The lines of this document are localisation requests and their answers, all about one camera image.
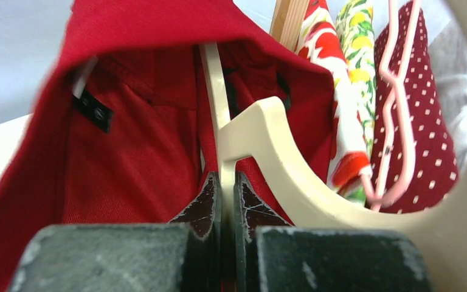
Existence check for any pink wire hanger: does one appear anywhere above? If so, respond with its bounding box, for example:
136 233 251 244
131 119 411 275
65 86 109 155
364 1 421 211

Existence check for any dark red polka-dot garment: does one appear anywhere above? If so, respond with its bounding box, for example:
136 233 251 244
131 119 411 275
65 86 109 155
371 1 458 214

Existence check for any wooden clothes rack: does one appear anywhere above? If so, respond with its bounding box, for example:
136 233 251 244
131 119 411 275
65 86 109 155
269 0 309 51

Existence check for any yellow floral print garment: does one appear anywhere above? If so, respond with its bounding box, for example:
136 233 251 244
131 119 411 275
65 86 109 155
335 1 376 206

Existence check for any white garment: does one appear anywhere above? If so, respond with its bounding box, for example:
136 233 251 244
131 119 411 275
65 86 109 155
429 21 467 173

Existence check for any cream plastic hanger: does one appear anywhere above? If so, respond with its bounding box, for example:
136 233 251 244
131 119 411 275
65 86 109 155
198 0 467 292

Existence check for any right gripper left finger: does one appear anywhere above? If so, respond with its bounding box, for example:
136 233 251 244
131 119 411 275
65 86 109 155
170 172 221 291

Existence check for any red poppy print garment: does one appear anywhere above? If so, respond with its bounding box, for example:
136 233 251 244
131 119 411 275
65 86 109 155
294 1 371 193

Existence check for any red skirt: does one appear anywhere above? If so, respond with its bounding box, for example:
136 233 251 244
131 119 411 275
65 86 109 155
0 1 334 291

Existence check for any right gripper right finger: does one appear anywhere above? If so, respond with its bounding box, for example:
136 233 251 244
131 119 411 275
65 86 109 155
233 172 290 292

